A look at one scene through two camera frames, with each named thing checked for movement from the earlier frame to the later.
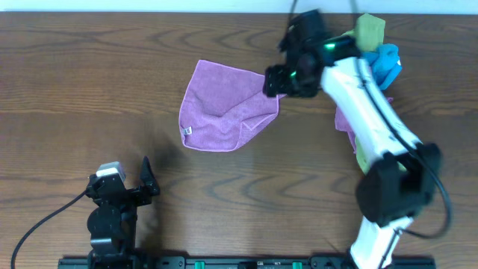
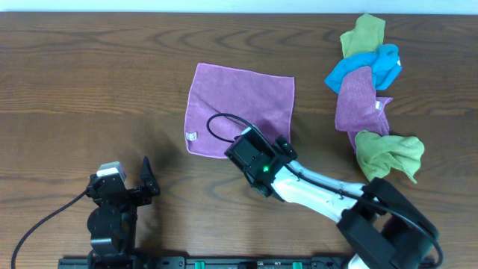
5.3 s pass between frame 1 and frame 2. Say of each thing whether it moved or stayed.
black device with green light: stayed
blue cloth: stayed
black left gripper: stayed
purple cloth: moved
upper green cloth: stayed
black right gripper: moved
